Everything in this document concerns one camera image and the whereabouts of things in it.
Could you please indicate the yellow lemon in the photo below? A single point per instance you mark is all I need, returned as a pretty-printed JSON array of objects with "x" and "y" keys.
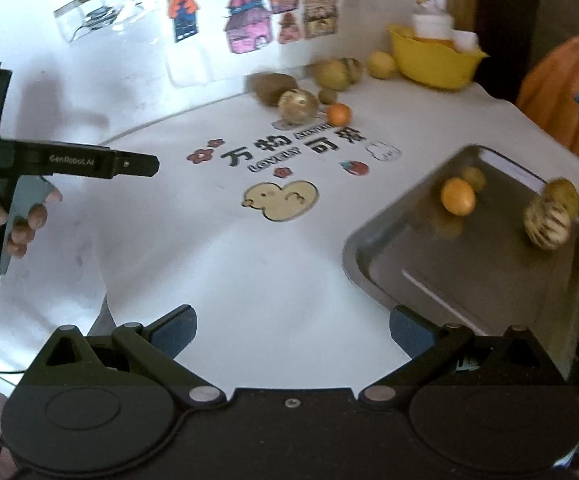
[{"x": 381, "y": 64}]

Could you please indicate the dark wooden door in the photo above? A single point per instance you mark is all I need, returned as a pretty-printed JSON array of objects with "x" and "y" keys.
[{"x": 509, "y": 10}]

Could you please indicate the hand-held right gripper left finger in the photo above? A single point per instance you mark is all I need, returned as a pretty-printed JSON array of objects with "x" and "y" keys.
[{"x": 172, "y": 332}]

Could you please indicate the yellow striped melon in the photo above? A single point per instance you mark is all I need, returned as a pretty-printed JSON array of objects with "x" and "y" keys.
[{"x": 544, "y": 227}]

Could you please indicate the yellow flower-shaped bowl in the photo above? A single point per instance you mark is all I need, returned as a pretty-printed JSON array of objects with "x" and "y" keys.
[{"x": 434, "y": 67}]

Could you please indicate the cream striped melon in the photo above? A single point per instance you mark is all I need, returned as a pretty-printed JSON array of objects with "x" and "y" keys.
[{"x": 297, "y": 106}]

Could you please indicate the yellow pear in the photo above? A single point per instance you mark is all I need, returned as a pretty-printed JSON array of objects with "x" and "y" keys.
[{"x": 329, "y": 75}]

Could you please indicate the brown kiwi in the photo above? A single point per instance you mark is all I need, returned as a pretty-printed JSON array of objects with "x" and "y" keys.
[{"x": 272, "y": 87}]

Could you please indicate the small tan round fruit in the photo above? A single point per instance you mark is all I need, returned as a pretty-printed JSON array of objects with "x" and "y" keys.
[{"x": 475, "y": 177}]

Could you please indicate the person's left hand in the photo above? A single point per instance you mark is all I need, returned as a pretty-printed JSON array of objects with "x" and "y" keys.
[{"x": 37, "y": 217}]

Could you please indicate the fan cartoon wall drawing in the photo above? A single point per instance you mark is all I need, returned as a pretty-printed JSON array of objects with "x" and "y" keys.
[{"x": 94, "y": 15}]

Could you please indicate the metal tray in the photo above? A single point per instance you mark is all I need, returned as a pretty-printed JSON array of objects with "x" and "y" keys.
[{"x": 419, "y": 260}]

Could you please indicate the small green fruit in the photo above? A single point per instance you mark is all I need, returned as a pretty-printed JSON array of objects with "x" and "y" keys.
[{"x": 327, "y": 95}]

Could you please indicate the small orange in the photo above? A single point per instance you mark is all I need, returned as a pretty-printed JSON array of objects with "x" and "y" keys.
[
  {"x": 457, "y": 197},
  {"x": 339, "y": 114}
]

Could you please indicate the yellow flower sprig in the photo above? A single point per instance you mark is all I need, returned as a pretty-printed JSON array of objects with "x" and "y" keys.
[{"x": 422, "y": 2}]

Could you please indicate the brown-yellow mango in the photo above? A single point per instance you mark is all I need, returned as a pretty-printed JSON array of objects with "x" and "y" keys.
[{"x": 567, "y": 195}]

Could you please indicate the white paper cup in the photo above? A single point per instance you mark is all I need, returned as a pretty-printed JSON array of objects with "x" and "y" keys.
[{"x": 464, "y": 41}]

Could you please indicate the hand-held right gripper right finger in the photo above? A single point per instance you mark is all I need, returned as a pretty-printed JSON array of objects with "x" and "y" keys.
[{"x": 409, "y": 332}]

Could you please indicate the orange dress door poster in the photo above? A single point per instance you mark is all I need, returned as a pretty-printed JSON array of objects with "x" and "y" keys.
[{"x": 559, "y": 75}]

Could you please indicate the colourful houses wall drawing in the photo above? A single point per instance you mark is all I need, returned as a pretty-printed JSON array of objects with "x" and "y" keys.
[{"x": 249, "y": 30}]

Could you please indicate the white jar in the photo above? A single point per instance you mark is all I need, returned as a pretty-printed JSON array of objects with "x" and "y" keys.
[{"x": 432, "y": 26}]

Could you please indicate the green striped melon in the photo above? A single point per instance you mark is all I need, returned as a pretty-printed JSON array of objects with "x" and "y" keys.
[{"x": 354, "y": 70}]

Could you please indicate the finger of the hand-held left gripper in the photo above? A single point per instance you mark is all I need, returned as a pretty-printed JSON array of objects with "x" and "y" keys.
[{"x": 137, "y": 165}]

